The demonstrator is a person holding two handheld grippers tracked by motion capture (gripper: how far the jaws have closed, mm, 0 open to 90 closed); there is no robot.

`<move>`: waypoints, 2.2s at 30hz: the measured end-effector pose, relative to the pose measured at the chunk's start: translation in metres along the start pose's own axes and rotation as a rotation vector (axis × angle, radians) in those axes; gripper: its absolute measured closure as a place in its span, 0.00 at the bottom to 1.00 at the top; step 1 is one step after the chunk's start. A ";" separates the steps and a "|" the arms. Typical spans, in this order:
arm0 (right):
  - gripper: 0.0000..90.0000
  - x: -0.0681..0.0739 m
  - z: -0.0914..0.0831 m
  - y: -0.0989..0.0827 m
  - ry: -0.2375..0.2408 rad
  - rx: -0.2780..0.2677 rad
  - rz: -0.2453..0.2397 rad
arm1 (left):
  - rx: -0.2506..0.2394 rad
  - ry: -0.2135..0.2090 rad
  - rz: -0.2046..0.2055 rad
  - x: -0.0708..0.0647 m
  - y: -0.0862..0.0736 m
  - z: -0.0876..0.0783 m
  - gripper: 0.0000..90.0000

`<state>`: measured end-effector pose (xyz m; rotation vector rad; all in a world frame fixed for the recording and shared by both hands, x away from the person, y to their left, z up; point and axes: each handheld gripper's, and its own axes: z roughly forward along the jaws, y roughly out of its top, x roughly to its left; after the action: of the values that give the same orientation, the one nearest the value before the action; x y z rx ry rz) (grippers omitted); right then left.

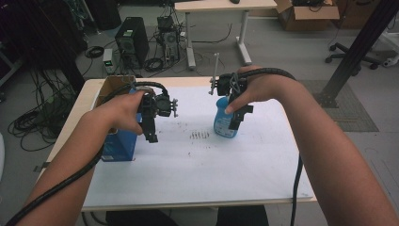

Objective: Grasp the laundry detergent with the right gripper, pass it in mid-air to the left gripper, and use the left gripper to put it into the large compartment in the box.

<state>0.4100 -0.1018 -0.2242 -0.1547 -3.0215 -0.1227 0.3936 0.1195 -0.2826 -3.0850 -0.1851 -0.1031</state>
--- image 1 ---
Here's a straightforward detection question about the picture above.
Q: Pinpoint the open cardboard box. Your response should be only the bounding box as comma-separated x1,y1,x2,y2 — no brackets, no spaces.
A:
273,0,341,32

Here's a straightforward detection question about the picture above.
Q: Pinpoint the small coiled black cable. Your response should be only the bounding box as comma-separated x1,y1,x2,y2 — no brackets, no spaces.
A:
84,45,105,59

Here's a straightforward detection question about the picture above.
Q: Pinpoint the person's right leg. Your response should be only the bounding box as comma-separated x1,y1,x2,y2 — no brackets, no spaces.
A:
215,204,271,226

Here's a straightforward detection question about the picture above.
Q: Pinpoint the open-frame computer case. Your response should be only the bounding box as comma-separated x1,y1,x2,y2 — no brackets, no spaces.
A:
155,15,182,64

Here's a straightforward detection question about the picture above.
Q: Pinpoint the grey floor mat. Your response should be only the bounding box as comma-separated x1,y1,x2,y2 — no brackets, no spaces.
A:
299,79,379,133

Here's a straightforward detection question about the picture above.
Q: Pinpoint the person's leg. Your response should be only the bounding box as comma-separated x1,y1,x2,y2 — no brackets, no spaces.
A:
104,209,173,226
215,204,271,226

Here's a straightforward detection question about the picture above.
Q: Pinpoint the blue cardboard box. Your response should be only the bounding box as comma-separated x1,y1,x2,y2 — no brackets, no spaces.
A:
93,74,144,163

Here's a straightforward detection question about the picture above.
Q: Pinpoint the loose black floor cable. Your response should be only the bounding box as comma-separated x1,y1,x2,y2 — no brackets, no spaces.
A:
191,23,233,44

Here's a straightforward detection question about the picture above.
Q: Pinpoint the blue plastic bottle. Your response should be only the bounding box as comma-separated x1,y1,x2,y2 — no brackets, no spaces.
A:
213,96,240,139

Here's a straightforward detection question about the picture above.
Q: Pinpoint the tangle of black floor cables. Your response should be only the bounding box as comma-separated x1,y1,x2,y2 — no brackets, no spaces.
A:
7,69,81,153

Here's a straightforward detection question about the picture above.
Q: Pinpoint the black metal stand beam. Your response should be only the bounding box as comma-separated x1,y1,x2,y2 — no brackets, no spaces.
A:
314,0,399,108

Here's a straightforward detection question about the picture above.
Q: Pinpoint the gripper black corrugated cable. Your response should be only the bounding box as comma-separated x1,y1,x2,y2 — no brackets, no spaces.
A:
230,67,305,226
4,80,170,226

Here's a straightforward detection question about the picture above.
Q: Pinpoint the left gripper black corrugated cable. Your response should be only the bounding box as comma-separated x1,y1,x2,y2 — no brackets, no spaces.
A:
4,80,170,226

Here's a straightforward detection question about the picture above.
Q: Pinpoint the white power supply unit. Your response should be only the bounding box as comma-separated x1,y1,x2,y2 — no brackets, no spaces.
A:
102,48,116,75

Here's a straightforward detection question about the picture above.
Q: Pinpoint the white-legged wooden desk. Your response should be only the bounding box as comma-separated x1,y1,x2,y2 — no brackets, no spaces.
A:
173,0,279,71

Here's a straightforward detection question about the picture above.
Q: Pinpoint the person's left hand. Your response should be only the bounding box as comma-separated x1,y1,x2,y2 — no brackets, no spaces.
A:
88,90,146,137

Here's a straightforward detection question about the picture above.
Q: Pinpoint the right gripper black corrugated cable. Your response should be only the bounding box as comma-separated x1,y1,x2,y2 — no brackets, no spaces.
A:
230,67,305,226

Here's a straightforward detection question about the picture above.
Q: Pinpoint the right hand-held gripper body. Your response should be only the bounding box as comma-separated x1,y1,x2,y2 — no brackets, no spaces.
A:
208,52,248,106

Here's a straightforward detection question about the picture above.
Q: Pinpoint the person's left leg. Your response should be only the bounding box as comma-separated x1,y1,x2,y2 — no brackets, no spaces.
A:
104,209,173,226

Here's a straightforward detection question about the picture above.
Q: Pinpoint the black curtain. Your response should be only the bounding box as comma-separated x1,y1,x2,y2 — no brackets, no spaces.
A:
0,0,88,95

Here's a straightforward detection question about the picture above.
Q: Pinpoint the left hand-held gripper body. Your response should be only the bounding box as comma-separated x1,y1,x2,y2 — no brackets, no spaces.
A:
136,92,180,121

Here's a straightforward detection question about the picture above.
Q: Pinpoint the black computer tower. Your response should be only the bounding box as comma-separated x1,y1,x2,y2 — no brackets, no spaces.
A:
114,16,151,70

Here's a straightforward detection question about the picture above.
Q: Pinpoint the person's right hand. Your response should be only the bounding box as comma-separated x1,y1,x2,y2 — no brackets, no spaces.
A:
224,65,302,115

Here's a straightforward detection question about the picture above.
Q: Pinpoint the white paper sheet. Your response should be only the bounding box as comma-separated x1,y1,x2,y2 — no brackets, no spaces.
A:
82,86,314,209

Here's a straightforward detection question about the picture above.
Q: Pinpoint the black office chair base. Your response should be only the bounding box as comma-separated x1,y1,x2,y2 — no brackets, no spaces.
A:
325,41,381,71

